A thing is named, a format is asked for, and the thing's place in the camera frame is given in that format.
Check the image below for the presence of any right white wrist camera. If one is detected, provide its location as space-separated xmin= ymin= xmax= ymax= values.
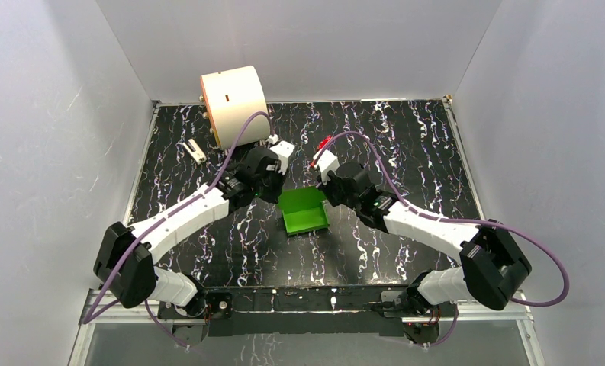
xmin=311 ymin=150 xmax=340 ymax=186

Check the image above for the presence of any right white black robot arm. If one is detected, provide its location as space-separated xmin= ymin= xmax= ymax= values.
xmin=317 ymin=162 xmax=532 ymax=316

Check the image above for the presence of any small white black block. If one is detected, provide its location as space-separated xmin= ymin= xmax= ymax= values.
xmin=183 ymin=139 xmax=207 ymax=164

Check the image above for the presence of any small red block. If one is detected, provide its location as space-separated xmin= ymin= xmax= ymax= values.
xmin=317 ymin=135 xmax=333 ymax=152

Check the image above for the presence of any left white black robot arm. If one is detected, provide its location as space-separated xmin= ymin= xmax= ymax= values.
xmin=93 ymin=141 xmax=295 ymax=317

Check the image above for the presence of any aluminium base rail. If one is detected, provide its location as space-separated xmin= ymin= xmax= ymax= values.
xmin=69 ymin=285 xmax=545 ymax=365

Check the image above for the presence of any white cylindrical drum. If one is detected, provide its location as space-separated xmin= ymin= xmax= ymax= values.
xmin=200 ymin=66 xmax=268 ymax=150

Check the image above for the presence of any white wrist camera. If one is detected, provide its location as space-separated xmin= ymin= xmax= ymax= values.
xmin=266 ymin=134 xmax=296 ymax=175
xmin=311 ymin=150 xmax=340 ymax=186

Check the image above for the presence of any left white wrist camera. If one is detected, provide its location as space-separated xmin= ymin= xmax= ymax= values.
xmin=266 ymin=134 xmax=296 ymax=175

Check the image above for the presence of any green paper box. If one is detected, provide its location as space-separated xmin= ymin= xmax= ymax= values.
xmin=277 ymin=186 xmax=330 ymax=236

